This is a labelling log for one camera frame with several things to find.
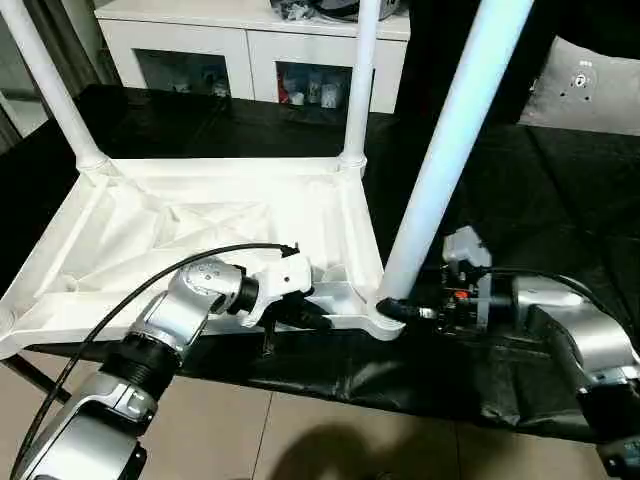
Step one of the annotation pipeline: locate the white plastic table top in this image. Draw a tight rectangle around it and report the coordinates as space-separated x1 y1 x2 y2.
0 155 406 359

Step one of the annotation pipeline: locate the black table mat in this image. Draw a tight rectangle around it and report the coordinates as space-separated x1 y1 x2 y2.
0 85 640 441

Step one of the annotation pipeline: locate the light grey cushion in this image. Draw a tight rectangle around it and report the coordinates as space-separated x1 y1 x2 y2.
520 38 640 136

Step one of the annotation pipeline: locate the black work table leg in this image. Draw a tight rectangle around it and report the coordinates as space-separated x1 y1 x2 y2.
0 355 71 406

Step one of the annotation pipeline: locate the black tall cabinet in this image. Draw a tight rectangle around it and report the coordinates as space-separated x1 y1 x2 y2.
400 0 640 126

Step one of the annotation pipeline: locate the white glass-door cabinet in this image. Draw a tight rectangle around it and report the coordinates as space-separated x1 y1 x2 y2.
95 0 411 113

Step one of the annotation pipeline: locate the grey carry case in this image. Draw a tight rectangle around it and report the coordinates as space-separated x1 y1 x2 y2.
270 0 406 23

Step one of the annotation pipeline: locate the grey curtain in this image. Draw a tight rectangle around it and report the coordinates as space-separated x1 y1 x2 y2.
0 0 106 121

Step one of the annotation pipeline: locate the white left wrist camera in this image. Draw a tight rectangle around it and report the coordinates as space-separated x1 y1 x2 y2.
240 252 313 326

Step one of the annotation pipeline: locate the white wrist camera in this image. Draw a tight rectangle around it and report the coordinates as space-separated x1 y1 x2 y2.
442 226 493 276
240 252 313 326

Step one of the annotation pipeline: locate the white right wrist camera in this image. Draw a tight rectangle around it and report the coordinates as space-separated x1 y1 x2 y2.
442 226 493 276

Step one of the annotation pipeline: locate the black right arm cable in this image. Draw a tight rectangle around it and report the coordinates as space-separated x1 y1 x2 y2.
460 265 601 301

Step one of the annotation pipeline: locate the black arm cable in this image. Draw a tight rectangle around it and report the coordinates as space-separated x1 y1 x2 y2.
10 243 299 480
460 265 601 301

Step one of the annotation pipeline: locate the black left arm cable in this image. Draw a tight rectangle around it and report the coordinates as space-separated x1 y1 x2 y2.
10 243 299 480

